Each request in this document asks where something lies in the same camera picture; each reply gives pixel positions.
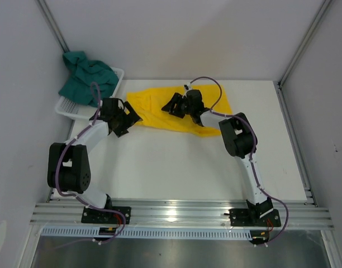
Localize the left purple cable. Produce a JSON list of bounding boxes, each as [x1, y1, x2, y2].
[[55, 82, 127, 246]]

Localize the corner aluminium post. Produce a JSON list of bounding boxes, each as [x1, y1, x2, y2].
[[278, 0, 335, 87], [35, 0, 70, 53]]

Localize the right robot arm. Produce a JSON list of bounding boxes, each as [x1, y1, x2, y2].
[[162, 89, 273, 226]]

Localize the left corner aluminium post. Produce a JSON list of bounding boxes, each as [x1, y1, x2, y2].
[[35, 0, 70, 53]]

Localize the yellow shorts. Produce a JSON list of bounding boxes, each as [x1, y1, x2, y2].
[[126, 84, 232, 137]]

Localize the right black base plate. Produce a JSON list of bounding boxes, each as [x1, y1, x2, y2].
[[224, 208, 282, 227]]

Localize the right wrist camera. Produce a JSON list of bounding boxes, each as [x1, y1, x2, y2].
[[183, 83, 193, 96]]

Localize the white slotted cable duct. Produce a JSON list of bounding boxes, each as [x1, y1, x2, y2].
[[41, 226, 252, 241]]

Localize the right corner aluminium post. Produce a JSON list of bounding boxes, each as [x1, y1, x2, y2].
[[278, 0, 335, 87]]

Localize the aluminium rail frame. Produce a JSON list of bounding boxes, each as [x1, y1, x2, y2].
[[30, 198, 334, 230]]

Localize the green shorts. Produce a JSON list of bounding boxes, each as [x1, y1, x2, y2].
[[59, 51, 119, 107]]

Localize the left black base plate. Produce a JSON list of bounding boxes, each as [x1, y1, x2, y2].
[[81, 207, 131, 225]]

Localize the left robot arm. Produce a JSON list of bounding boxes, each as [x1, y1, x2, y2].
[[47, 98, 141, 223]]

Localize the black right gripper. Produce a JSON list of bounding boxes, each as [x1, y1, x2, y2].
[[162, 93, 194, 118]]

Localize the white plastic basket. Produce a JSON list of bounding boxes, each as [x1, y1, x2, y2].
[[55, 67, 125, 121]]

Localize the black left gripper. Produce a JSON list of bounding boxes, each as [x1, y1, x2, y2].
[[113, 102, 141, 137]]

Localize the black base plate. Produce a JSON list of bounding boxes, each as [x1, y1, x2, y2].
[[224, 208, 282, 227], [81, 207, 131, 225]]

